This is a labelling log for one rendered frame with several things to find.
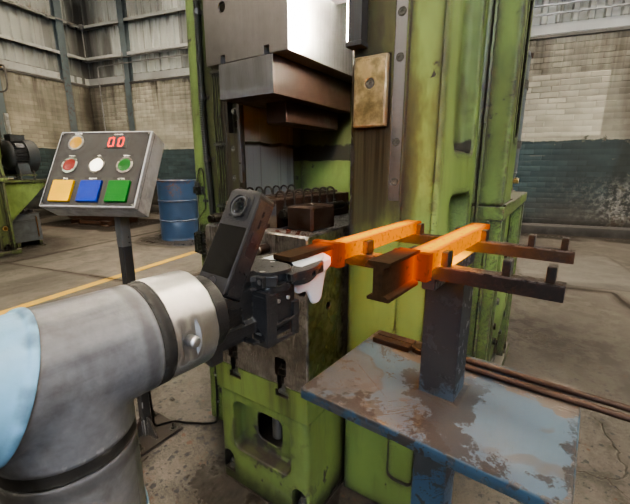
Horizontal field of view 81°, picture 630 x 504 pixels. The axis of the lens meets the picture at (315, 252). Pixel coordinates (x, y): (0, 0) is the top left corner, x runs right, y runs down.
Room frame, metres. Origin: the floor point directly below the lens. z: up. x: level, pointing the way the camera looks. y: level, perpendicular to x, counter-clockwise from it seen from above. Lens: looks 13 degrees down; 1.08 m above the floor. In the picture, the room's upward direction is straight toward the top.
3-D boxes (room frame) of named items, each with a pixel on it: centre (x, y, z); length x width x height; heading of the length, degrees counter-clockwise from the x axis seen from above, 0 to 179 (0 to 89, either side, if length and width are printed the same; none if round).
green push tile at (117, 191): (1.18, 0.62, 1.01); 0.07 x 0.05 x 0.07; 81
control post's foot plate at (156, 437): (1.32, 0.70, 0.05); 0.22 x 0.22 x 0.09; 56
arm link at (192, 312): (0.31, 0.13, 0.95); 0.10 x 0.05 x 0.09; 53
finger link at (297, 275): (0.41, 0.02, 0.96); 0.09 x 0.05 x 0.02; 140
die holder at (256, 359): (1.23, 0.02, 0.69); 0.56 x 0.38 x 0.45; 146
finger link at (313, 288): (0.45, 0.00, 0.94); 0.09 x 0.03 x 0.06; 140
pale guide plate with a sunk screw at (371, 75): (1.01, -0.14, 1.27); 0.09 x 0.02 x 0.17; 56
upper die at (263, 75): (1.25, 0.08, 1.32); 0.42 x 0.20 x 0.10; 146
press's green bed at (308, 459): (1.23, 0.02, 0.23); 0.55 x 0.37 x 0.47; 146
